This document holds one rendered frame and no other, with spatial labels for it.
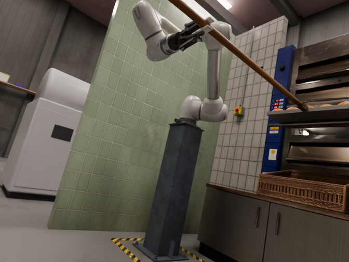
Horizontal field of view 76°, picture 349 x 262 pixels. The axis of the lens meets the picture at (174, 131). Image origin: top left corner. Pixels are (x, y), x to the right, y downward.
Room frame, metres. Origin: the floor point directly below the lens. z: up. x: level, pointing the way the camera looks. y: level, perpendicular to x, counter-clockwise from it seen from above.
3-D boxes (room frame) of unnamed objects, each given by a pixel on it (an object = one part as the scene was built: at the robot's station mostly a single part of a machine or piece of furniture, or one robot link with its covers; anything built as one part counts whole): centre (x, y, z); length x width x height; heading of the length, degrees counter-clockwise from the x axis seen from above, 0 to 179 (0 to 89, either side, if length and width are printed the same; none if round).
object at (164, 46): (1.00, 0.11, 1.19); 0.09 x 0.06 x 0.09; 127
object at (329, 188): (1.62, -1.04, 0.72); 0.56 x 0.49 x 0.28; 35
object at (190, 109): (1.86, -0.10, 1.17); 0.18 x 0.16 x 0.22; 70
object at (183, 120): (1.85, -0.08, 1.03); 0.22 x 0.18 x 0.06; 126
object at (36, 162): (2.93, 1.52, 0.79); 0.79 x 0.71 x 1.58; 38
